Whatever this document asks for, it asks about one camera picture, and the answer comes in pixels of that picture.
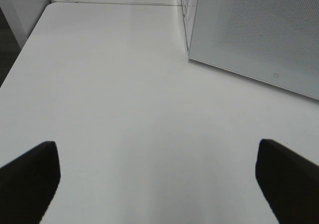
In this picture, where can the white microwave oven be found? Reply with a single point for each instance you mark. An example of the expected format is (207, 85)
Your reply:
(188, 11)

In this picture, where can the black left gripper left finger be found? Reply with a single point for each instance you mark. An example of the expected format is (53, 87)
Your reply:
(28, 185)

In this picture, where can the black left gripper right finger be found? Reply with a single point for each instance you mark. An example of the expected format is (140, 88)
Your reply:
(289, 183)

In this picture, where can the white microwave door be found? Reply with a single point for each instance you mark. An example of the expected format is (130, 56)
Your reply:
(272, 41)

